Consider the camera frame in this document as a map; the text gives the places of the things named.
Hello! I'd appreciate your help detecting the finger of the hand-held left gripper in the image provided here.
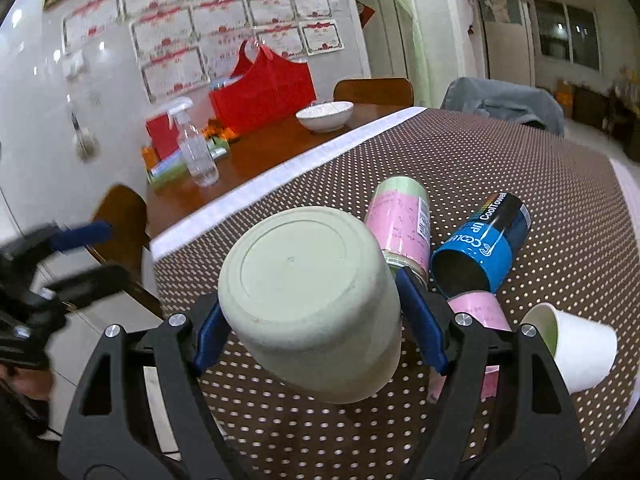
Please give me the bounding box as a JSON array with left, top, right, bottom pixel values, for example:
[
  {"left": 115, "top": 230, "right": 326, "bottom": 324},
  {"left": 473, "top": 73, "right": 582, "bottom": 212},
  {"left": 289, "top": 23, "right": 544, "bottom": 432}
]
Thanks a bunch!
[
  {"left": 2, "top": 220, "right": 114, "bottom": 264},
  {"left": 42, "top": 264, "right": 132, "bottom": 307}
]

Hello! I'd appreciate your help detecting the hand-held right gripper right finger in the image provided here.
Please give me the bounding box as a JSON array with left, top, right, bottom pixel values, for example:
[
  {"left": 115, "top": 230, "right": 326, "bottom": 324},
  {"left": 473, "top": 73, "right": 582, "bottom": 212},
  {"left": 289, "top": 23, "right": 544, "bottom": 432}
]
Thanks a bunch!
[{"left": 396, "top": 266, "right": 590, "bottom": 480}]

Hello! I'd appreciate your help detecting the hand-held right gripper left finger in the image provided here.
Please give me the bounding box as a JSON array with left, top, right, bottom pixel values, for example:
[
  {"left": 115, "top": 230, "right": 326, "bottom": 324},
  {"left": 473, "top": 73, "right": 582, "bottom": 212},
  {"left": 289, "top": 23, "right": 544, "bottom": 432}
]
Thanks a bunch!
[{"left": 56, "top": 293, "right": 248, "bottom": 480}]

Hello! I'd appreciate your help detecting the pale green cup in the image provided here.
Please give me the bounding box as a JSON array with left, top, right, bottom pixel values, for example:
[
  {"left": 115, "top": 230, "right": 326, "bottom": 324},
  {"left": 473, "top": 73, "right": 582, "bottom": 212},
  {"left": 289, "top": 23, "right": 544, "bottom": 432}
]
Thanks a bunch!
[{"left": 218, "top": 206, "right": 404, "bottom": 405}]

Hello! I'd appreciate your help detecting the person's left forearm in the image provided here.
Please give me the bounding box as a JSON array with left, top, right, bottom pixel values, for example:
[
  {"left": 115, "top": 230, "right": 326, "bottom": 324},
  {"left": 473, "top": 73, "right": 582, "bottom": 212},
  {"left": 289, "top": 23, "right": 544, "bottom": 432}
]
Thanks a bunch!
[{"left": 0, "top": 365, "right": 57, "bottom": 461}]

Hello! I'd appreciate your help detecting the white paper cup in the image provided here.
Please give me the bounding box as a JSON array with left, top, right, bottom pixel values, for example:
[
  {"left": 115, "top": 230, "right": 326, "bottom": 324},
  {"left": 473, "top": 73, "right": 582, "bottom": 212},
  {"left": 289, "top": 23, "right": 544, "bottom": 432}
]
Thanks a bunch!
[{"left": 520, "top": 302, "right": 618, "bottom": 394}]

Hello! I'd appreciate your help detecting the wooden chair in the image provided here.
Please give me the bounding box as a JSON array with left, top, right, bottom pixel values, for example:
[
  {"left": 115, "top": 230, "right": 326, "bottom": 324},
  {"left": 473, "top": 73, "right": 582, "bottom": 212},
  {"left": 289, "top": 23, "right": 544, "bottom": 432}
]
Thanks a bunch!
[
  {"left": 333, "top": 78, "right": 415, "bottom": 107},
  {"left": 91, "top": 184, "right": 165, "bottom": 320}
]

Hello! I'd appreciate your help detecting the pink label can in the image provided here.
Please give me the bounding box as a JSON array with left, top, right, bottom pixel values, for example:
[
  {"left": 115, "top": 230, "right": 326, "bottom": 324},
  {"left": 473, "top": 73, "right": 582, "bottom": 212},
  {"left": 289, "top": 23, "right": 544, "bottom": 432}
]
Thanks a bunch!
[
  {"left": 363, "top": 175, "right": 431, "bottom": 287},
  {"left": 429, "top": 292, "right": 512, "bottom": 404}
]

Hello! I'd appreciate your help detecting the blue label can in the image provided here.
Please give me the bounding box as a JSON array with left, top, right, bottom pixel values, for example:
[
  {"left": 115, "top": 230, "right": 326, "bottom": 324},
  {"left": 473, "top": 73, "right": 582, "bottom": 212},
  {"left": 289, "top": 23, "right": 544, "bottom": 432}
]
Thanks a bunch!
[{"left": 430, "top": 191, "right": 532, "bottom": 295}]

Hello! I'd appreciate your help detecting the green box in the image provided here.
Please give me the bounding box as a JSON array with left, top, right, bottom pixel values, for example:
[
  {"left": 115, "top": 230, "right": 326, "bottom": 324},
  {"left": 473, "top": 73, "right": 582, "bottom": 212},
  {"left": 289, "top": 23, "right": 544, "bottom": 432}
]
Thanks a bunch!
[{"left": 146, "top": 154, "right": 190, "bottom": 190}]

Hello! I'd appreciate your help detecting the red box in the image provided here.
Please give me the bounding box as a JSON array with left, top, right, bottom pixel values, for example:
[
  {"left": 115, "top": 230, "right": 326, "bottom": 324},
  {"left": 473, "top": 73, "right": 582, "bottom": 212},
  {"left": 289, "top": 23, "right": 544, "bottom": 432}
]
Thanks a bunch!
[{"left": 145, "top": 113, "right": 182, "bottom": 162}]

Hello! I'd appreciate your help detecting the clear spray bottle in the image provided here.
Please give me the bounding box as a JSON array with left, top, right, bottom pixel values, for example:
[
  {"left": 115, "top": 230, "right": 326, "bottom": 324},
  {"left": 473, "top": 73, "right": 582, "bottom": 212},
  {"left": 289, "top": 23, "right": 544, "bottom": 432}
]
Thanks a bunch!
[{"left": 169, "top": 97, "right": 220, "bottom": 187}]

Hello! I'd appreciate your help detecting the brown dotted tablecloth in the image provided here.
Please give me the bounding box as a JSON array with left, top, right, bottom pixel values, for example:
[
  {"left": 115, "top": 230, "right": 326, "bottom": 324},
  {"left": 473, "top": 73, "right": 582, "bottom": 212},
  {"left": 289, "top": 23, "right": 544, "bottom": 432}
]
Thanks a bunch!
[{"left": 150, "top": 106, "right": 640, "bottom": 480}]

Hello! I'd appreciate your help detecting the white bowl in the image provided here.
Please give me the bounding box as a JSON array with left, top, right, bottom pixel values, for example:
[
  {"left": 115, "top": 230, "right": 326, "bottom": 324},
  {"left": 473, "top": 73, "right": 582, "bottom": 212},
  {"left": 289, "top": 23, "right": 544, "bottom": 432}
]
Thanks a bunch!
[{"left": 296, "top": 101, "right": 355, "bottom": 134}]

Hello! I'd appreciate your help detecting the grey jacket on chair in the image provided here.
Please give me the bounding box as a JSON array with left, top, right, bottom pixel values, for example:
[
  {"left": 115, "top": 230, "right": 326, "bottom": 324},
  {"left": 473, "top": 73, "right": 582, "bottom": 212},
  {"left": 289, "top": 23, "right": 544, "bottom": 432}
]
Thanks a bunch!
[{"left": 442, "top": 77, "right": 566, "bottom": 137}]

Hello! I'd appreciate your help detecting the red bag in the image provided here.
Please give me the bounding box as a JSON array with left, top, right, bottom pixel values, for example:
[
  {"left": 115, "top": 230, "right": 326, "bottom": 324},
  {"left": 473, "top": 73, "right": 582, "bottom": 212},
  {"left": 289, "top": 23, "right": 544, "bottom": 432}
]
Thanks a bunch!
[{"left": 208, "top": 40, "right": 316, "bottom": 137}]

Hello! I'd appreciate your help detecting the window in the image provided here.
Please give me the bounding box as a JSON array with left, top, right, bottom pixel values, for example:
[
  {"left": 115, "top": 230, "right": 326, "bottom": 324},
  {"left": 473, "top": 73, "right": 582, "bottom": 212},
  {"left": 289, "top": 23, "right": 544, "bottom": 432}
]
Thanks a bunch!
[{"left": 532, "top": 0, "right": 602, "bottom": 72}]

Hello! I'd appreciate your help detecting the group of wall certificates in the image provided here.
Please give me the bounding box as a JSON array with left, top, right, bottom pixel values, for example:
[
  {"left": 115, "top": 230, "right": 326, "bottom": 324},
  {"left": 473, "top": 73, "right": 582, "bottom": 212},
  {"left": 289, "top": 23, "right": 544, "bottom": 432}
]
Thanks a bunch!
[{"left": 61, "top": 0, "right": 351, "bottom": 103}]

